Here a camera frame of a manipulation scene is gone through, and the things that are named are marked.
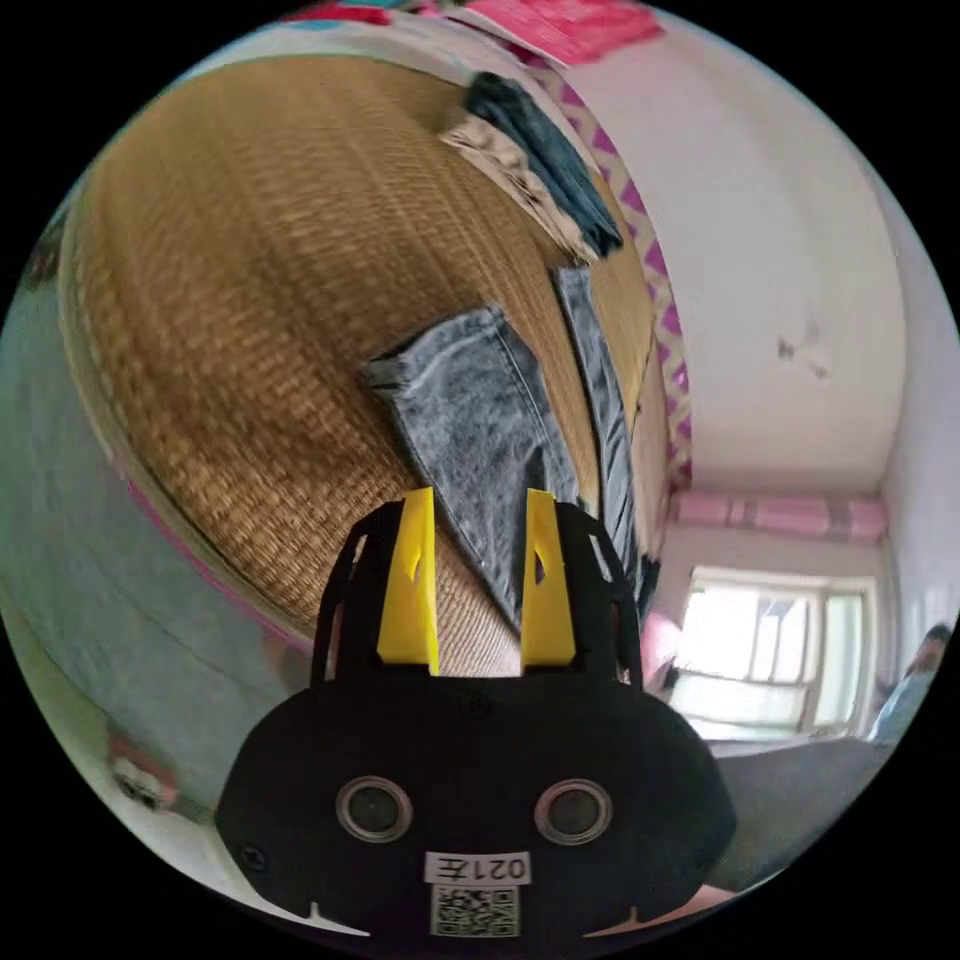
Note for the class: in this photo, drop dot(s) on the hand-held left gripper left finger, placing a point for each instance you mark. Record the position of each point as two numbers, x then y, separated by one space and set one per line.
409 592

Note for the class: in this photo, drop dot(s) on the pink printed blanket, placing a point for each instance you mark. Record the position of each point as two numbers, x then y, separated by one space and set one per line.
577 26

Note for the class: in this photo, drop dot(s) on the window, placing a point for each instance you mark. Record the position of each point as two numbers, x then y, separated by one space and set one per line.
772 652

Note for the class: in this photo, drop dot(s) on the person's body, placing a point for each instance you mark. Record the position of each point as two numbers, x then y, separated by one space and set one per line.
795 795

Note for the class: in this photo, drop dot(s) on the pink striped curtain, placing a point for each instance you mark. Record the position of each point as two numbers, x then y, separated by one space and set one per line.
787 516

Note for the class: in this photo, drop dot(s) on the white gray jeans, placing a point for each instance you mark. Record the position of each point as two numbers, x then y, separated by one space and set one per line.
480 427

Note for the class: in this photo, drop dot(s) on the bed with woven mat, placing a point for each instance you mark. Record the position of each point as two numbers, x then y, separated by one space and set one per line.
247 300

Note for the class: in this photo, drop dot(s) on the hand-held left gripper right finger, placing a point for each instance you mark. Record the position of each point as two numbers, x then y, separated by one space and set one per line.
551 615

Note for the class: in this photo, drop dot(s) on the pile of clothes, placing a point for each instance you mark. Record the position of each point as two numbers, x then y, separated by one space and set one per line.
544 161

